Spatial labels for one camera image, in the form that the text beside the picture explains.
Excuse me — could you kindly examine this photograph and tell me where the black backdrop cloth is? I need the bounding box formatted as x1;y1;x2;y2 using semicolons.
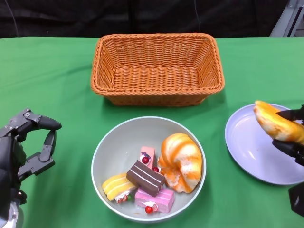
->
0;0;304;38

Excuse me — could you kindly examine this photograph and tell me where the orange wicker basket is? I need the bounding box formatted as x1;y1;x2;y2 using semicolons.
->
90;32;225;107

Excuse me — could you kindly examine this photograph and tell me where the green tablecloth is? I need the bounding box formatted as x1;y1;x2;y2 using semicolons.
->
0;35;304;228

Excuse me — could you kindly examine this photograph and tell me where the pale grey-green bowl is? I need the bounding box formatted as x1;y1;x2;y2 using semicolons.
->
91;115;206;219

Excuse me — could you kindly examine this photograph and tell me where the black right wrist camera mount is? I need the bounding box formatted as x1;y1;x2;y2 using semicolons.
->
288;184;304;212

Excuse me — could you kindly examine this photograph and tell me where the orange ring donut bread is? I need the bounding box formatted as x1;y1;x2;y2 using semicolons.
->
253;100;304;143

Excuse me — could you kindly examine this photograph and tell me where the orange white swirl bun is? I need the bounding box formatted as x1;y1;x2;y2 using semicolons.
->
158;133;203;194

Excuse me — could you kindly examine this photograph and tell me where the lavender plate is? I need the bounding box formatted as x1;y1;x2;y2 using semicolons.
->
225;103;304;186

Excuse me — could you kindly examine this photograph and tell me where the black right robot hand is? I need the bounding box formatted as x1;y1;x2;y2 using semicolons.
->
272;104;304;167

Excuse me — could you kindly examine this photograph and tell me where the brown chocolate cake slice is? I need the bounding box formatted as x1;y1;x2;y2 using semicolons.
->
126;159;166;198

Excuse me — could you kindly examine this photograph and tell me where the yellow cake slice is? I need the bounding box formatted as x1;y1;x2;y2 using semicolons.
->
102;172;138;204

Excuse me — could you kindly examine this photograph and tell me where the salmon pink cake slice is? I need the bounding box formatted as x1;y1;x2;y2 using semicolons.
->
139;146;160;173

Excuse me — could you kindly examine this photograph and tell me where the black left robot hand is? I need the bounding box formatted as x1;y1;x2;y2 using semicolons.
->
0;108;62;209

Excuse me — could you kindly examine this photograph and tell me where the aluminium frame post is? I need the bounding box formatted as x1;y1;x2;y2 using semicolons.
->
269;0;304;38

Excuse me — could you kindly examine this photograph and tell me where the magenta pink cake slice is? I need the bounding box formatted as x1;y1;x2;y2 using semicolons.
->
134;187;175;214

